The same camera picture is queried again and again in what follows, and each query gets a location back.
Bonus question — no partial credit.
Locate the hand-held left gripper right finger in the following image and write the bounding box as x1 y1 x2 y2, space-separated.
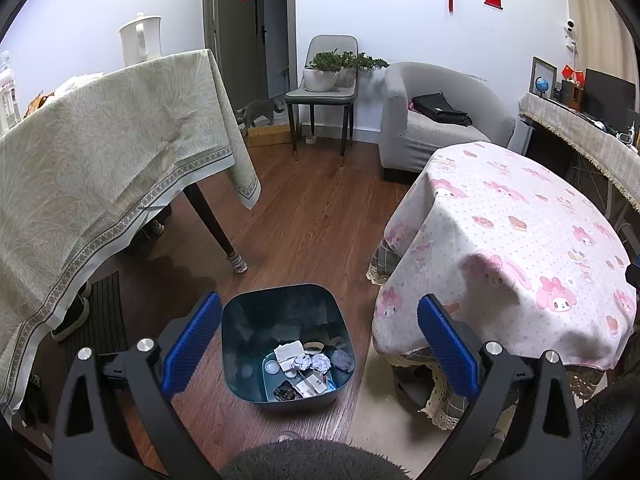
417 294 585 480

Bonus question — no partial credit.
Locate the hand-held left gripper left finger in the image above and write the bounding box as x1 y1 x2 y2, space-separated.
52 291 223 480

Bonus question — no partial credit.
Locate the dark teal trash bin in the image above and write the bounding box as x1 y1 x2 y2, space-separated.
221 284 357 407

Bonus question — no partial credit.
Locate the plain white box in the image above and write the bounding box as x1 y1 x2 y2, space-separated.
273 340 306 361

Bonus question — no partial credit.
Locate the labelled white box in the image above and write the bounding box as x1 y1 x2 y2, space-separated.
295 372 333 396

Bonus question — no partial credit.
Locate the black ribbed mat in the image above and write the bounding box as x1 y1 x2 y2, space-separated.
62 271 128 356

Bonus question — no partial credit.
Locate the dark wooden table leg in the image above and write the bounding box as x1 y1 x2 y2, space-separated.
182 182 248 275

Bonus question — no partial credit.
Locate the pink printed tablecloth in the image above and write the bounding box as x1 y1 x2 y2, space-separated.
372 141 638 368

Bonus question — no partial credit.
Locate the black shoe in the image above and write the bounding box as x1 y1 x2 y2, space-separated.
51 296 91 343

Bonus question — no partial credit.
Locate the sideboard with lace cloth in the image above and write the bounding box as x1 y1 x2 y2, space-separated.
518 92 640 211

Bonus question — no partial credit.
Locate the person's dark fleece clothing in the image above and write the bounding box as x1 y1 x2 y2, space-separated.
230 385 640 480

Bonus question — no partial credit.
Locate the black monitor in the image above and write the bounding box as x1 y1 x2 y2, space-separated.
584 68 638 128

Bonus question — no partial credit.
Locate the wooden speaker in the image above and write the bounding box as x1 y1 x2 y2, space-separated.
560 80 585 111

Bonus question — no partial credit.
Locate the grey armchair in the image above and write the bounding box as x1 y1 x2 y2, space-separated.
378 62 517 181

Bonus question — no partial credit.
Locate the black bag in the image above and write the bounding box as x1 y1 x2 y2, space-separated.
414 92 473 127

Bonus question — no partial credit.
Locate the grey cat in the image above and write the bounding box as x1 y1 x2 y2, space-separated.
235 98 287 128

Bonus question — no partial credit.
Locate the beige curtain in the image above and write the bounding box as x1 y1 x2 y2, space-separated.
562 0 640 86

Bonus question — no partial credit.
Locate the grey dining chair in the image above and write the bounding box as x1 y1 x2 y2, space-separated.
285 35 360 167

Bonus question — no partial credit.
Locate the large white potted plant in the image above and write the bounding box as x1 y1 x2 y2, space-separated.
303 52 341 93

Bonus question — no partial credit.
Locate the small white potted plant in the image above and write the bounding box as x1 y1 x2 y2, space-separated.
337 51 390 87

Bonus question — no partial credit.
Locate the grey door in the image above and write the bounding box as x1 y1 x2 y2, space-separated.
202 0 297 126

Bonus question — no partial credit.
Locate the white electric kettle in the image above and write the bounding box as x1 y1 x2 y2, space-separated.
119 12 162 67

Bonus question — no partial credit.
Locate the clear plastic bottle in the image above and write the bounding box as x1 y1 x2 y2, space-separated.
0 50 21 133

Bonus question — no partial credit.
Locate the grey picture frame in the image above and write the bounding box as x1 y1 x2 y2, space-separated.
530 56 558 97

